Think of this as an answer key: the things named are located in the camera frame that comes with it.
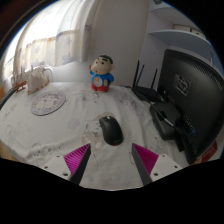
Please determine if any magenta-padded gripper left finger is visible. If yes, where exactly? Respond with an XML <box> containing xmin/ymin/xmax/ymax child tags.
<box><xmin>41</xmin><ymin>143</ymin><xmax>92</xmax><ymax>186</ymax></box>

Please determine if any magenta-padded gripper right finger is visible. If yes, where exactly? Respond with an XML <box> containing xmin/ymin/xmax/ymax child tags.
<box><xmin>131</xmin><ymin>143</ymin><xmax>184</xmax><ymax>186</ymax></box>

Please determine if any black computer mouse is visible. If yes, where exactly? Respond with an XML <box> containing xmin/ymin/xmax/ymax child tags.
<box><xmin>98</xmin><ymin>115</ymin><xmax>125</xmax><ymax>147</ymax></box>

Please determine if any white printed tablecloth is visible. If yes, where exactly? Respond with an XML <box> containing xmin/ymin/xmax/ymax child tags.
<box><xmin>0</xmin><ymin>81</ymin><xmax>201</xmax><ymax>191</ymax></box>

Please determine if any red flat box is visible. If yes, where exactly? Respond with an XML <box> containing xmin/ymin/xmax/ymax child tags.
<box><xmin>199</xmin><ymin>141</ymin><xmax>219</xmax><ymax>164</ymax></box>

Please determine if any black router with antennas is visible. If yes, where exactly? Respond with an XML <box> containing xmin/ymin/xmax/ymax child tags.
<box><xmin>131</xmin><ymin>60</ymin><xmax>165</xmax><ymax>103</ymax></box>

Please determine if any black computer monitor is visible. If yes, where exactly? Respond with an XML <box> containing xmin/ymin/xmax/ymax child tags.
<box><xmin>149</xmin><ymin>48</ymin><xmax>224</xmax><ymax>165</ymax></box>

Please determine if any white cloth-covered jug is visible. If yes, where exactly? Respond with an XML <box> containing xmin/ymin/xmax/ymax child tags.
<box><xmin>26</xmin><ymin>65</ymin><xmax>54</xmax><ymax>95</ymax></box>

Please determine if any cartoon boy figurine clock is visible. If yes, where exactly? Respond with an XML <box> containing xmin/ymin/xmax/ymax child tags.
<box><xmin>88</xmin><ymin>54</ymin><xmax>116</xmax><ymax>93</ymax></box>

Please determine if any wooden model ship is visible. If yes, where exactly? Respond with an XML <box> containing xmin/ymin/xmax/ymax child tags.
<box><xmin>11</xmin><ymin>68</ymin><xmax>28</xmax><ymax>93</ymax></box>

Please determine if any black keyboard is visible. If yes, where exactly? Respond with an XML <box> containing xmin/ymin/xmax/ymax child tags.
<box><xmin>0</xmin><ymin>87</ymin><xmax>18</xmax><ymax>109</ymax></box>

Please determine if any white star-print curtain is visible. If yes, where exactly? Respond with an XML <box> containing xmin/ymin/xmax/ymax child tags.
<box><xmin>1</xmin><ymin>0</ymin><xmax>101</xmax><ymax>81</ymax></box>

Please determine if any white wall shelf unit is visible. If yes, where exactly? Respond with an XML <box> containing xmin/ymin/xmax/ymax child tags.
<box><xmin>139</xmin><ymin>3</ymin><xmax>218</xmax><ymax>88</ymax></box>

